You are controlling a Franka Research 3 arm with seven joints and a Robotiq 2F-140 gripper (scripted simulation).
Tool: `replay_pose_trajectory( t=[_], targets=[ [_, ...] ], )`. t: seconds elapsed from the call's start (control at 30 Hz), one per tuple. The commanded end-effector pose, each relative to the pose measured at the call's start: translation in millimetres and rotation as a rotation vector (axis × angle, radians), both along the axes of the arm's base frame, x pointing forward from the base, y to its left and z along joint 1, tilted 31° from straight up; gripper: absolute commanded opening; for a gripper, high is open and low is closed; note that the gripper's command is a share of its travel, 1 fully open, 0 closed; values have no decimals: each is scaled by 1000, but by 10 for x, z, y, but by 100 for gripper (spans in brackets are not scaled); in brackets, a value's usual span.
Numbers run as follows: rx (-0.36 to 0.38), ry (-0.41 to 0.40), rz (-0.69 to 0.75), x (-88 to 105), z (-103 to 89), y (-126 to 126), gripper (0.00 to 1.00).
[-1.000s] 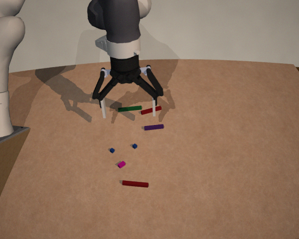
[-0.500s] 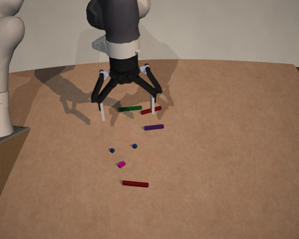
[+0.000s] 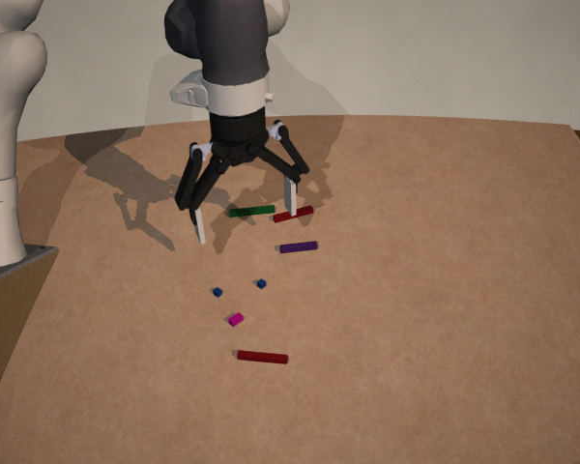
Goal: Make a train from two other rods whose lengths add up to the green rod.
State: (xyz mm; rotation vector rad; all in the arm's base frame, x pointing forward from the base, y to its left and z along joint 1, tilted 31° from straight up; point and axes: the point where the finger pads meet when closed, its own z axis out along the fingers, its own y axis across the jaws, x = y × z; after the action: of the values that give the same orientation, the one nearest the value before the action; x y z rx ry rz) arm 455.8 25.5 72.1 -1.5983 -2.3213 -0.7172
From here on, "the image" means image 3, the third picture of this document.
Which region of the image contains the small magenta block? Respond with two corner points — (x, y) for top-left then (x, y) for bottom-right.
(228, 312), (244, 327)

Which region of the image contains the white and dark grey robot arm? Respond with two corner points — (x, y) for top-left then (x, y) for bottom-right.
(0, 0), (290, 267)

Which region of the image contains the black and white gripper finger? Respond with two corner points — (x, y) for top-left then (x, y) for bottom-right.
(175, 142), (240, 245)
(247, 120), (309, 216)

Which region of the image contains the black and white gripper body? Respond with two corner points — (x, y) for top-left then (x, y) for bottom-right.
(209, 106), (270, 167)

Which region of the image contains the green rod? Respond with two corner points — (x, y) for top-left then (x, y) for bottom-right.
(229, 205), (275, 218)

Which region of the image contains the dark red rod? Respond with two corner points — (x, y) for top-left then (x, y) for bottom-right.
(237, 350), (288, 364)
(274, 205), (313, 223)

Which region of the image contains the purple rod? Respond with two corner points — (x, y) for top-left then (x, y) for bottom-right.
(279, 241), (317, 253)

